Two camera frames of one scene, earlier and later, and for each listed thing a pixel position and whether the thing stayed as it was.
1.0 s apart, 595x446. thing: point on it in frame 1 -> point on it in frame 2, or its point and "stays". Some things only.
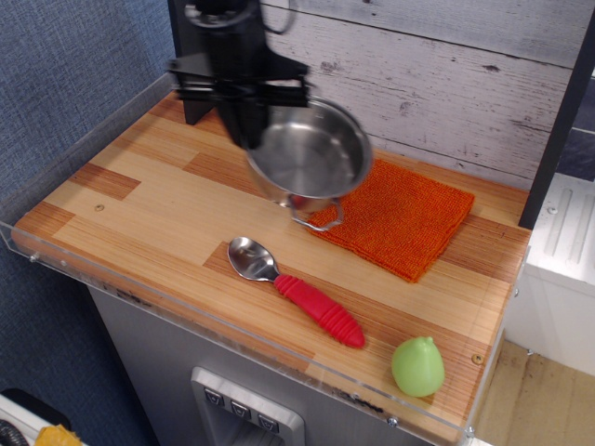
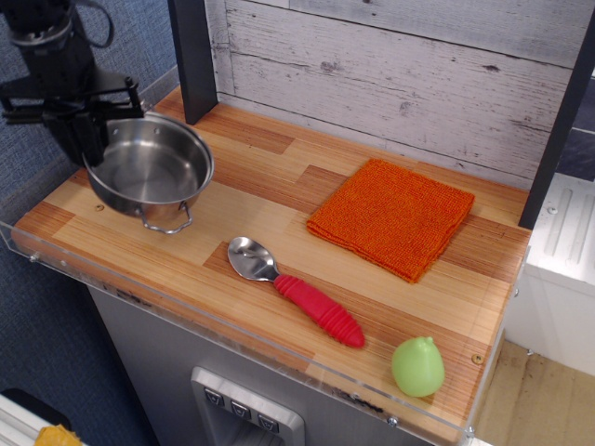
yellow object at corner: [57, 435] stays
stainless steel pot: [310, 156] -> [155, 164]
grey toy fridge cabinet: [163, 353] stays
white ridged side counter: [552, 309] stays
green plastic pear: [418, 367] stays
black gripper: [241, 76] -> [62, 89]
